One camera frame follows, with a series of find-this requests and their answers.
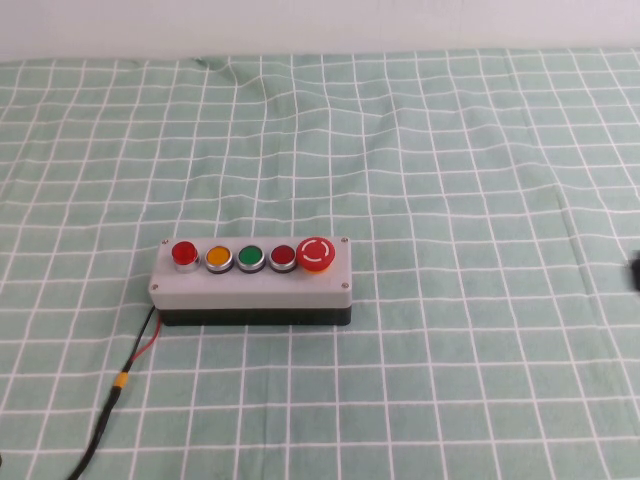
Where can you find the red indicator lamp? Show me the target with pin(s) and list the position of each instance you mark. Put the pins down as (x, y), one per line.
(184, 253)

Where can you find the red mushroom emergency stop button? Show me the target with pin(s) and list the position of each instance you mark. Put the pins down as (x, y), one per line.
(315, 253)

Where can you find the red flat push button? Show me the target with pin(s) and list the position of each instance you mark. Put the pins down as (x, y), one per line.
(282, 256)

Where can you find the green round push button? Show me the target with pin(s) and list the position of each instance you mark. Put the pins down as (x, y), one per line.
(250, 256)

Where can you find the green white checked tablecloth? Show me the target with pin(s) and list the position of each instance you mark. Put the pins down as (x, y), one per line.
(450, 200)

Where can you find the grey black button control box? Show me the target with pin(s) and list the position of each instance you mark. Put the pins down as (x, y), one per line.
(250, 292)

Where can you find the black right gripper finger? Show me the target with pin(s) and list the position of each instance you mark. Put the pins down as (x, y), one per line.
(636, 275)

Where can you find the yellow round push button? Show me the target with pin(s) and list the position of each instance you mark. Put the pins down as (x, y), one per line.
(218, 257)

